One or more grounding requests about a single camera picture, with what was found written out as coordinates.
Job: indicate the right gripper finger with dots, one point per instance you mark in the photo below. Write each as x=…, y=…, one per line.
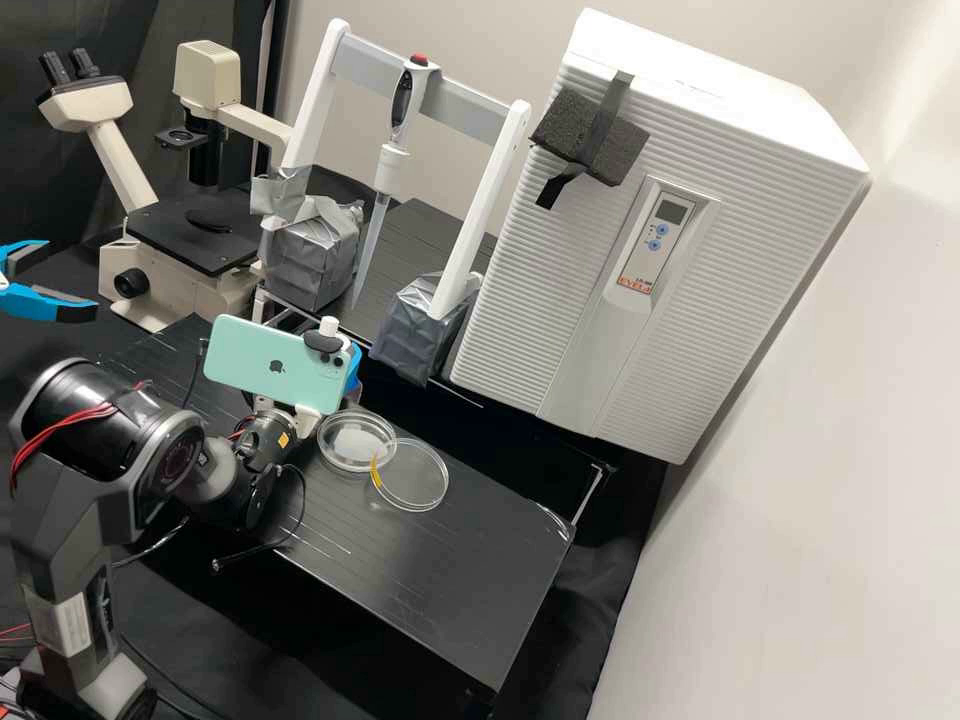
x=357, y=371

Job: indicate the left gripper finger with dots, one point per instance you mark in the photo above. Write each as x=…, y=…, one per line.
x=22, y=253
x=45, y=304

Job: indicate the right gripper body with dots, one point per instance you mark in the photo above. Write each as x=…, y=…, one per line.
x=306, y=420

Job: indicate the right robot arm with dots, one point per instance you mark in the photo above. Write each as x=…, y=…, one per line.
x=82, y=431

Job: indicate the petri dish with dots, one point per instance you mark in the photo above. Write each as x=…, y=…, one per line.
x=352, y=442

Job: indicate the grey taped block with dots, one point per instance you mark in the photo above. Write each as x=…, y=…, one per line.
x=311, y=251
x=412, y=330

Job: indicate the petri dish lid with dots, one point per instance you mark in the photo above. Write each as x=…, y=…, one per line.
x=416, y=480

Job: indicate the cream microscope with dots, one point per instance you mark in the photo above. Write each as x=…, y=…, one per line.
x=180, y=255

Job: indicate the black platform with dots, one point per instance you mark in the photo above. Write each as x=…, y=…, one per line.
x=427, y=240
x=420, y=570

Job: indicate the incubator door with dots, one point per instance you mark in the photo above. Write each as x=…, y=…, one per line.
x=555, y=300

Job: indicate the pipette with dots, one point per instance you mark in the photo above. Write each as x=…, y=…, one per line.
x=403, y=97

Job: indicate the white pipette stand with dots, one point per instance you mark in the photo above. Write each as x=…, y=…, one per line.
x=450, y=101

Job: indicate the white incubator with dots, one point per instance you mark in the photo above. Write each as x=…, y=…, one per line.
x=750, y=247

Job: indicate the right wrist camera phone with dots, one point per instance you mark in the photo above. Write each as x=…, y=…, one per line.
x=270, y=361

